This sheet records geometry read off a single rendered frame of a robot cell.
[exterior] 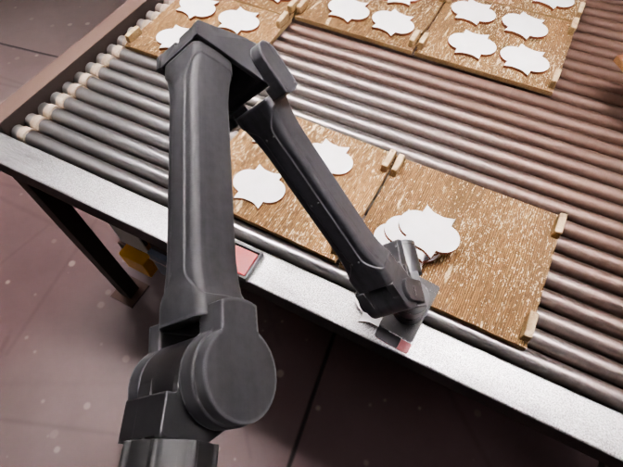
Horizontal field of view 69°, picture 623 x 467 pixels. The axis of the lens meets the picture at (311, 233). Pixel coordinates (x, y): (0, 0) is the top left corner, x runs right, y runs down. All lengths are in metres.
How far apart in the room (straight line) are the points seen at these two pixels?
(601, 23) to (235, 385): 1.69
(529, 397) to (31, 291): 2.02
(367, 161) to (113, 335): 1.37
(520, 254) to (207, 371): 0.86
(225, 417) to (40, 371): 1.87
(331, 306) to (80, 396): 1.33
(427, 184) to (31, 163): 1.03
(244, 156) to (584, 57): 1.07
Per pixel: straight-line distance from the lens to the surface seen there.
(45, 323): 2.27
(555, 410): 1.02
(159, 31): 1.65
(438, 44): 1.55
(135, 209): 1.20
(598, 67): 1.66
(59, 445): 2.08
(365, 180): 1.13
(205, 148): 0.47
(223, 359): 0.36
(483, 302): 1.02
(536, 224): 1.16
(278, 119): 0.59
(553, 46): 1.65
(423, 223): 1.02
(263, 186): 1.12
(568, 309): 1.11
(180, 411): 0.37
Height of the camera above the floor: 1.82
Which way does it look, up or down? 58 degrees down
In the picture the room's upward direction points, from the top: 2 degrees counter-clockwise
